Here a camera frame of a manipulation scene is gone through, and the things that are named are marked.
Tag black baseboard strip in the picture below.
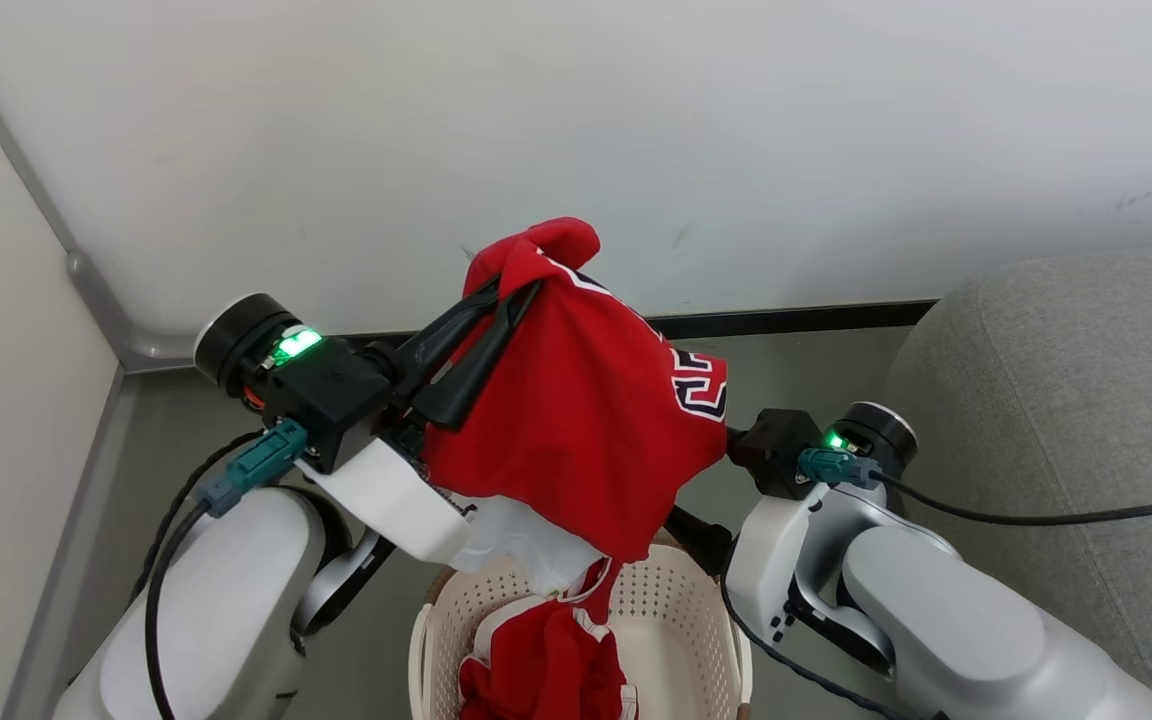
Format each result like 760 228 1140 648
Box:
321 299 939 348

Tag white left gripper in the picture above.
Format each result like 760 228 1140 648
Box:
295 279 543 564

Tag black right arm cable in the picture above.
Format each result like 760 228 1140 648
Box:
797 446 1152 528

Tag cream perforated laundry basket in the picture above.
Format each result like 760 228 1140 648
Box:
408 538 753 720

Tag red shorts with white stripe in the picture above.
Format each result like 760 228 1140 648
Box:
457 560 639 720

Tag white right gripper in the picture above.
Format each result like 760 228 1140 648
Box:
663 483 842 642

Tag grey fabric sofa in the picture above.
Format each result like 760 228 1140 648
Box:
880 247 1152 720

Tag grey metal partition bracket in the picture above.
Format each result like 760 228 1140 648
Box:
65 249 200 374

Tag red basketball jersey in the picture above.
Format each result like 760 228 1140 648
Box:
420 216 730 603

